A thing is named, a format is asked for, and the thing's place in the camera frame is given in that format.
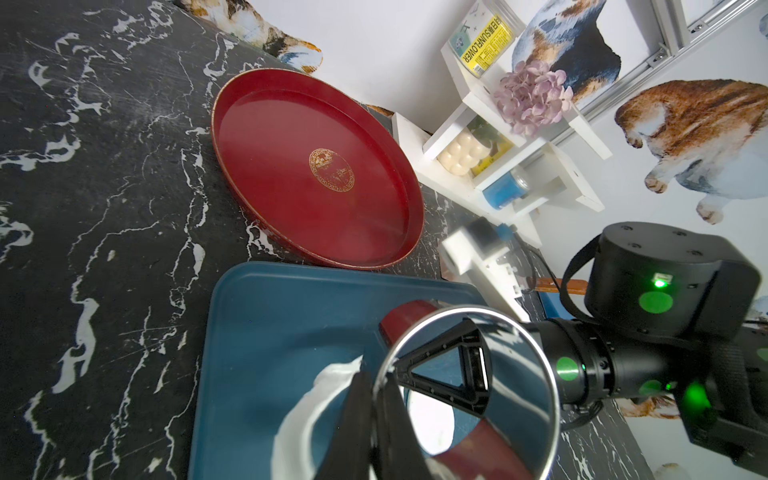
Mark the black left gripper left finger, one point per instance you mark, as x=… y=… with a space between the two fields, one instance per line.
x=348 y=456

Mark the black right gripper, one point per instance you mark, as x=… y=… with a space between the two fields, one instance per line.
x=590 y=364

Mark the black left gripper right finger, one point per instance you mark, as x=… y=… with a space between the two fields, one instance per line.
x=397 y=454

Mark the white dough piece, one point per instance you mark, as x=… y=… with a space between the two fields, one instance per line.
x=292 y=453

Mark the blue rectangular tray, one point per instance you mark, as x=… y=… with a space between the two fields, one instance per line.
x=272 y=328

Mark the round cut dough wrapper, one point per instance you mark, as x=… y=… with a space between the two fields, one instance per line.
x=433 y=422

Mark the metal scraper wooden handle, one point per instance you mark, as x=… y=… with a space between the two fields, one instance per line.
x=549 y=285

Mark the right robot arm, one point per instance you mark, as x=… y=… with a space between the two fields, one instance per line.
x=665 y=313

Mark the blue dustpan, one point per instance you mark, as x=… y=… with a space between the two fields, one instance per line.
x=553 y=306

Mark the white tiered shelf stand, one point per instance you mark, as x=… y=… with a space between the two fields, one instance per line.
x=554 y=173

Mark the round red tray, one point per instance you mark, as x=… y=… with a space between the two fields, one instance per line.
x=316 y=171

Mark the yellow green can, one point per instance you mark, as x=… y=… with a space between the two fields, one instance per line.
x=487 y=30

